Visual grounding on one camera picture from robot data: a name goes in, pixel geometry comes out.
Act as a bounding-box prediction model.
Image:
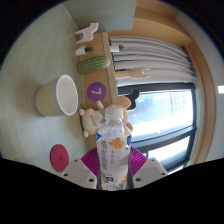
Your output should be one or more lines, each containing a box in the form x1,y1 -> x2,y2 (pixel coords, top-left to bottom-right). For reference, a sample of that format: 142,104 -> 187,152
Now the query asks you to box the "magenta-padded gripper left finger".
61,147 -> 99,190

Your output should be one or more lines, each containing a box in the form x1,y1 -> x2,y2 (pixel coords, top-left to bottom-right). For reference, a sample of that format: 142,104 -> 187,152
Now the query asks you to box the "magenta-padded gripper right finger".
128,147 -> 169,190

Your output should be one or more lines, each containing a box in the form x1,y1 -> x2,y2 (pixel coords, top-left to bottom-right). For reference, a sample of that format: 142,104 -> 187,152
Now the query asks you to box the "clear plastic water bottle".
95,105 -> 133,192

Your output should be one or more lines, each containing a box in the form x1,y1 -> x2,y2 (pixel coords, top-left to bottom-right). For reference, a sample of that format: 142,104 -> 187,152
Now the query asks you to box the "flat round red coaster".
49,143 -> 70,173

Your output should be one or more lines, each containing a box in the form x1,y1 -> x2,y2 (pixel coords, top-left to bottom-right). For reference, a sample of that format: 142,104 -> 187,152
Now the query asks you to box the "cream plush mouse toy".
78,95 -> 134,138

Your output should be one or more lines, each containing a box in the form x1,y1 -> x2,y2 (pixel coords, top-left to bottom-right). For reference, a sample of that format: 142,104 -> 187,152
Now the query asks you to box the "black horse figure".
125,89 -> 141,111

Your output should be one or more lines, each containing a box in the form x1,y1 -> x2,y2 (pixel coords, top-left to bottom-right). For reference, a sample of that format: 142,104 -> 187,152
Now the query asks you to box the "pale yellow cup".
34,74 -> 80,118

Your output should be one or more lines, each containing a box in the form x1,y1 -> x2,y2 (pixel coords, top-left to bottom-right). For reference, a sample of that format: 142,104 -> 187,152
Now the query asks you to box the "round purple number sign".
86,81 -> 108,103

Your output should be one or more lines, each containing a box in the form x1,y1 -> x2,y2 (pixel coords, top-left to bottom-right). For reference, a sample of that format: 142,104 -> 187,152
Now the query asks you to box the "wooden hand figure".
115,67 -> 152,80

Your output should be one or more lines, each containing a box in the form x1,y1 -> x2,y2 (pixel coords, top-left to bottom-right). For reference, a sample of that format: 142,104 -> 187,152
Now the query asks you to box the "tall green cactus ornament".
77,55 -> 111,75

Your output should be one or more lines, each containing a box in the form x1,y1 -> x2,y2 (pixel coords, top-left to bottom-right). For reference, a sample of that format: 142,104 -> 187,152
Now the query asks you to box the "grey window curtain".
109,35 -> 198,88

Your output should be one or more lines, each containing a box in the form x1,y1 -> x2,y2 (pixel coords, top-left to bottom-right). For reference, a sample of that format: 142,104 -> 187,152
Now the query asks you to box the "small potted plant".
109,43 -> 125,53
75,45 -> 94,57

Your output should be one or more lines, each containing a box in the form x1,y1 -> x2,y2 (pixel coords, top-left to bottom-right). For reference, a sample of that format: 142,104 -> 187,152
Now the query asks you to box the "pink wooden horse figure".
74,22 -> 100,45

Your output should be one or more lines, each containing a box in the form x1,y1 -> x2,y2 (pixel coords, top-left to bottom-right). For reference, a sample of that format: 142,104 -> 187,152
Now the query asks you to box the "pale green desk partition panel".
61,0 -> 138,34

